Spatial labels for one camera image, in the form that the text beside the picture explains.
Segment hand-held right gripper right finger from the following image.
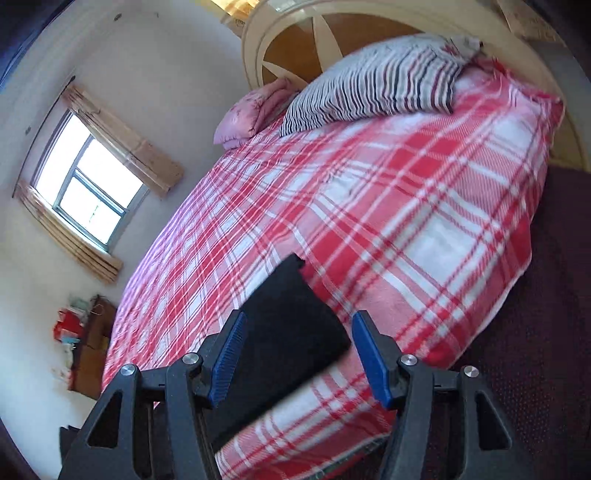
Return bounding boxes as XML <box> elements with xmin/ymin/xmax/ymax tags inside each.
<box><xmin>352</xmin><ymin>310</ymin><xmax>539</xmax><ymax>480</ymax></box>

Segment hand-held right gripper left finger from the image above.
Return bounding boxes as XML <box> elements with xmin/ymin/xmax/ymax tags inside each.
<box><xmin>58</xmin><ymin>310</ymin><xmax>247</xmax><ymax>480</ymax></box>

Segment black pants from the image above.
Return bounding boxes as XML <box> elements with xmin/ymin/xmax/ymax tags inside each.
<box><xmin>210</xmin><ymin>253</ymin><xmax>352</xmax><ymax>444</ymax></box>

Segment brown wooden desk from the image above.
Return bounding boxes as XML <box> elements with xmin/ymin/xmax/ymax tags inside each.
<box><xmin>69</xmin><ymin>295</ymin><xmax>118</xmax><ymax>400</ymax></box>

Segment red plaid bed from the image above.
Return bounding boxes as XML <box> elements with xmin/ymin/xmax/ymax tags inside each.
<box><xmin>100</xmin><ymin>60</ymin><xmax>565</xmax><ymax>480</ymax></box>

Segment red gift bag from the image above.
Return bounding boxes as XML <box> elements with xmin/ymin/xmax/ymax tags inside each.
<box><xmin>53</xmin><ymin>310</ymin><xmax>81</xmax><ymax>343</ymax></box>

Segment dark maroon cloth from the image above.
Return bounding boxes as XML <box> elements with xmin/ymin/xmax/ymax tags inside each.
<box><xmin>323</xmin><ymin>161</ymin><xmax>591</xmax><ymax>480</ymax></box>

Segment dark furniture piece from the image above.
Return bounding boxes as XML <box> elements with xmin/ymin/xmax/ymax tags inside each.
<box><xmin>59</xmin><ymin>425</ymin><xmax>88</xmax><ymax>468</ymax></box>

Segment beige patterned curtain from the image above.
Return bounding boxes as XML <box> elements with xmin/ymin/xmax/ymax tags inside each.
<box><xmin>14</xmin><ymin>180</ymin><xmax>124</xmax><ymax>284</ymax></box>
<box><xmin>62</xmin><ymin>85</ymin><xmax>184</xmax><ymax>198</ymax></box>

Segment sliding glass window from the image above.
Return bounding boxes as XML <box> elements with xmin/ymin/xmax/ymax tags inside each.
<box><xmin>31</xmin><ymin>111</ymin><xmax>151</xmax><ymax>252</ymax></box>

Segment folded pink quilt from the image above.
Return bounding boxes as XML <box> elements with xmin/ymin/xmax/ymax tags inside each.
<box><xmin>213</xmin><ymin>78</ymin><xmax>301</xmax><ymax>151</ymax></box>

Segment striped pillow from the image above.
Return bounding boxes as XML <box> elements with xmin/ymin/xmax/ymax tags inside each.
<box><xmin>279</xmin><ymin>33</ymin><xmax>483</xmax><ymax>138</ymax></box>

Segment wooden round headboard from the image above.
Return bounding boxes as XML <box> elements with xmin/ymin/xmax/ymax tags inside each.
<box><xmin>241</xmin><ymin>0</ymin><xmax>591</xmax><ymax>171</ymax></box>

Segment yellow curtain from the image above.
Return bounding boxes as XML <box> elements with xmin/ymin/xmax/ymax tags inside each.
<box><xmin>210</xmin><ymin>0</ymin><xmax>264</xmax><ymax>24</ymax></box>

